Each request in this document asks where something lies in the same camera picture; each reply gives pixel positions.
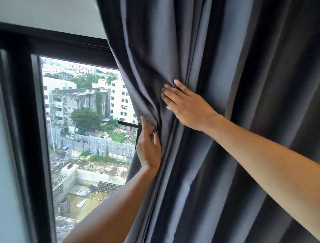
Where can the person's right hand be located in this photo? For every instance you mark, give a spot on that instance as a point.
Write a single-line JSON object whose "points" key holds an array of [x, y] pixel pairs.
{"points": [[192, 110]]}

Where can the person's left hand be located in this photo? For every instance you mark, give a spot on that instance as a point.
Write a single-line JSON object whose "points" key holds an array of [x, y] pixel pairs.
{"points": [[148, 152]]}

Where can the person's right middle finger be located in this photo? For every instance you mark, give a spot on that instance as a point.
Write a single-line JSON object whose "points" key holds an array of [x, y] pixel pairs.
{"points": [[170, 98]]}

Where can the person's right little finger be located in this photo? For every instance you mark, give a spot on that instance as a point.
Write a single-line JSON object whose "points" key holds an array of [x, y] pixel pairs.
{"points": [[183, 87]]}

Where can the person's left thumb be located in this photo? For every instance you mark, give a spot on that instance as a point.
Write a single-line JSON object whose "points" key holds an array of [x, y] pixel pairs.
{"points": [[157, 142]]}

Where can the dark grey curtain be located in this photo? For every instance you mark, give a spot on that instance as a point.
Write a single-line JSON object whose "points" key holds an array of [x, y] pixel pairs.
{"points": [[225, 50]]}

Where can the person's right forearm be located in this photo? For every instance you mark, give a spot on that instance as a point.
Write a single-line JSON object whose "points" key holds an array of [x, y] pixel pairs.
{"points": [[262, 160]]}

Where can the person's left forearm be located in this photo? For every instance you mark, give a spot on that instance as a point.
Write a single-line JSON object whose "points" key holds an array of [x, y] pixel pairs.
{"points": [[120, 210]]}

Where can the black window frame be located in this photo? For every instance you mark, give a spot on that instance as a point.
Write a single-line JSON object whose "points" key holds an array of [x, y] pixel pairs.
{"points": [[22, 112]]}

